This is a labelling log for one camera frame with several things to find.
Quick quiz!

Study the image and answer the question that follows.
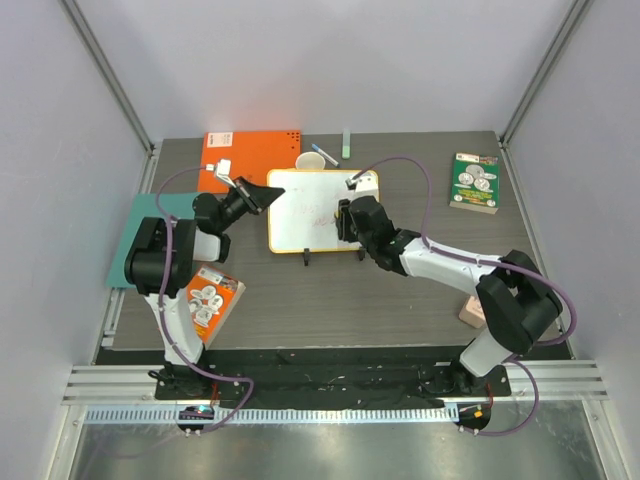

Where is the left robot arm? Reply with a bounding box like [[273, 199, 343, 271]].
[[124, 177, 285, 399]]

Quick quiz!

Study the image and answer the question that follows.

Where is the teal folder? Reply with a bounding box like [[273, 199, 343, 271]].
[[106, 192, 197, 289]]

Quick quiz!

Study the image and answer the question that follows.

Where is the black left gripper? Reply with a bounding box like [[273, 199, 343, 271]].
[[216, 177, 282, 233]]

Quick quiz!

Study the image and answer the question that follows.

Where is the blue whiteboard marker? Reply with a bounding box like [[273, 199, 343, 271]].
[[311, 144, 341, 168]]

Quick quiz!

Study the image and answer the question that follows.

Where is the green highlighter pen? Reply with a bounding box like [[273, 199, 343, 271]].
[[341, 130, 351, 160]]

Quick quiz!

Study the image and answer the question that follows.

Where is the cream paper cup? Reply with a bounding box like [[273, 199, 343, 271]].
[[295, 151, 326, 170]]

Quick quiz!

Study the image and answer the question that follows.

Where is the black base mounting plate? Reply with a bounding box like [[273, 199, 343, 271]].
[[151, 347, 511, 410]]

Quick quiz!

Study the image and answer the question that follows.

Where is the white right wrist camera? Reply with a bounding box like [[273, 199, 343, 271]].
[[345, 171, 379, 200]]

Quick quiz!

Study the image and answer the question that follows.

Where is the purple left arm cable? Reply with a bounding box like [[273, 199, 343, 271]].
[[154, 165, 256, 436]]

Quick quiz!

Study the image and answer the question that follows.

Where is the orange folder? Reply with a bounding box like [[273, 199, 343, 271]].
[[201, 130, 301, 185]]

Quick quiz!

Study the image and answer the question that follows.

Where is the green paperback book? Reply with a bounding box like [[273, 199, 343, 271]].
[[449, 152, 500, 214]]

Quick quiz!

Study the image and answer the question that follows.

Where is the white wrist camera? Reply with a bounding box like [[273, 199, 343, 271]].
[[345, 171, 379, 200], [214, 159, 235, 188]]

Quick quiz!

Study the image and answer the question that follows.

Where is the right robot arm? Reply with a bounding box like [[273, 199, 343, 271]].
[[337, 196, 563, 395]]

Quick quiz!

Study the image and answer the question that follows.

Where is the yellow-framed whiteboard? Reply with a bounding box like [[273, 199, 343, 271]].
[[267, 169, 359, 254]]

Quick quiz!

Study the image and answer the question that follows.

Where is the perforated metal rail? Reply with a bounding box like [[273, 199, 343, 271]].
[[85, 404, 459, 425]]

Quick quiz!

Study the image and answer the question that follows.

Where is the pink eraser block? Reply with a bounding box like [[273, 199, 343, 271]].
[[459, 296, 486, 329]]

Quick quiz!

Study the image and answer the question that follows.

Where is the orange paperback book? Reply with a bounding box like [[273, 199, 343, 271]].
[[187, 263, 246, 348]]

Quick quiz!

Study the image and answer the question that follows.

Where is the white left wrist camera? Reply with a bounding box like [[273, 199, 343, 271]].
[[214, 159, 235, 188]]

